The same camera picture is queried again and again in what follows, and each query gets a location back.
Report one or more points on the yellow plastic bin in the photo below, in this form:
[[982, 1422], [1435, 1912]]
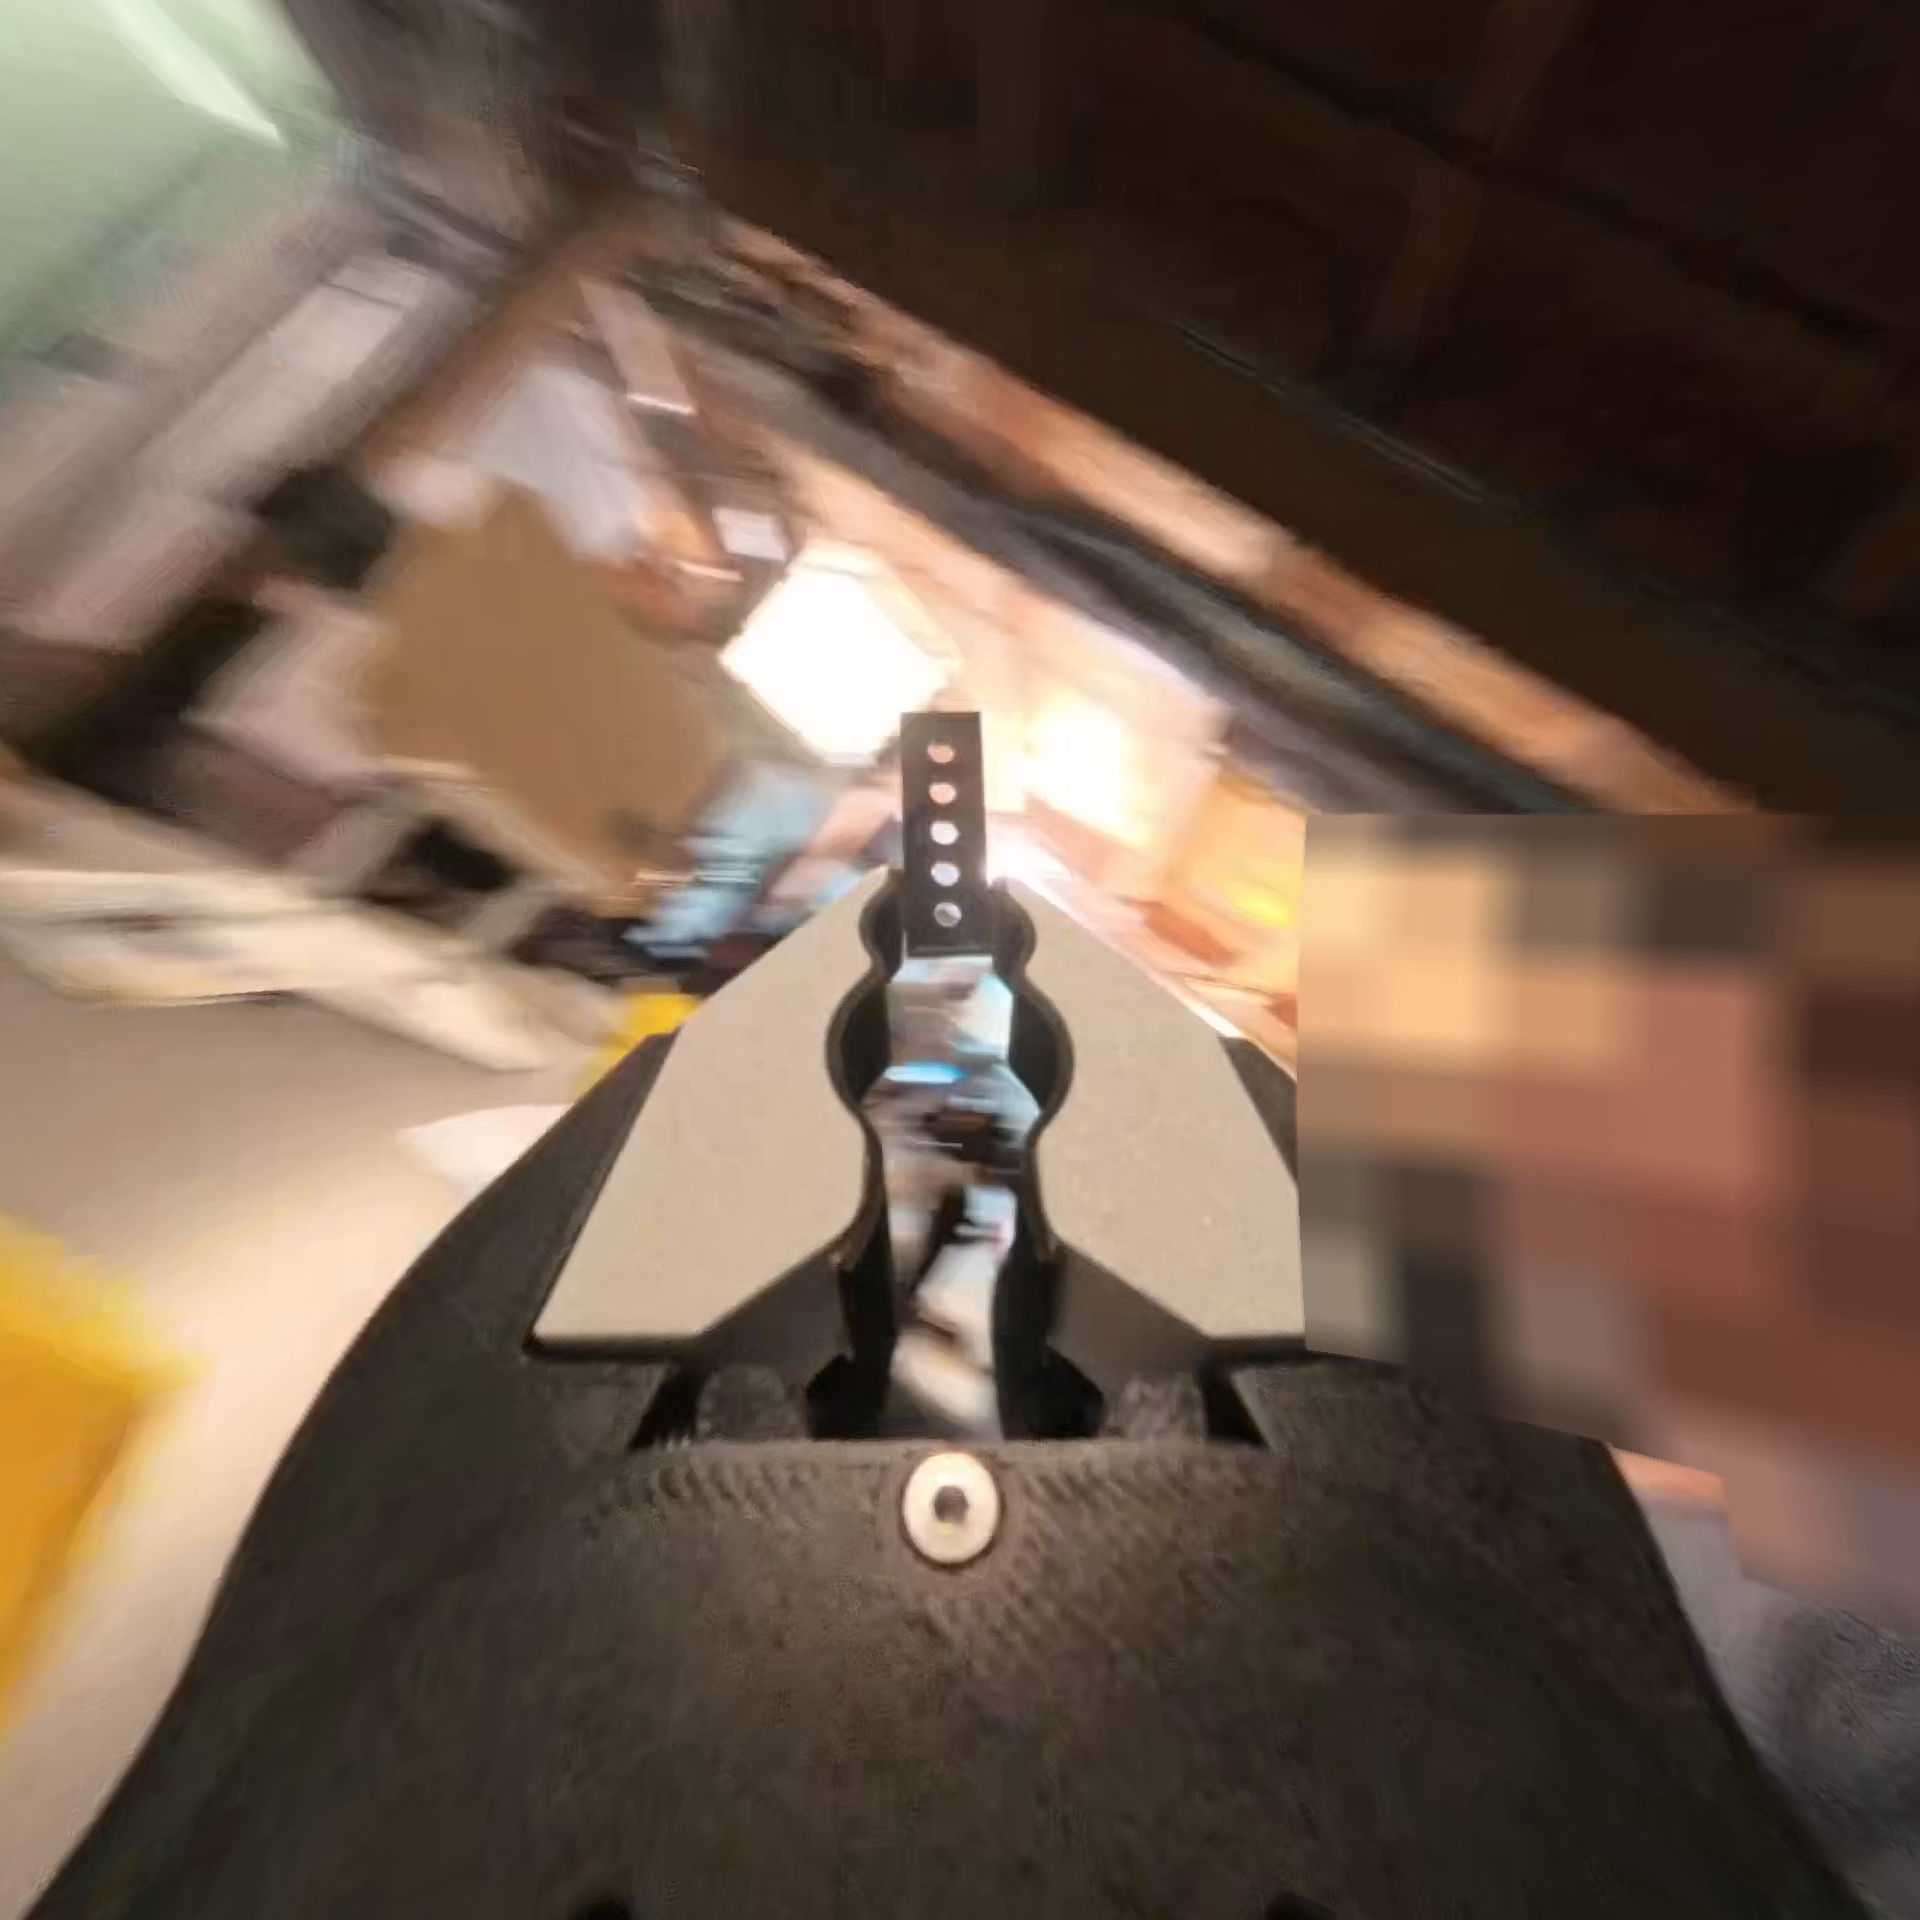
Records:
[[78, 1425]]

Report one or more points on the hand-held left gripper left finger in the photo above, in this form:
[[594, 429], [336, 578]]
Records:
[[702, 1172]]

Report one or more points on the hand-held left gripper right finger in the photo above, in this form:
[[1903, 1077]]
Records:
[[1172, 1172]]

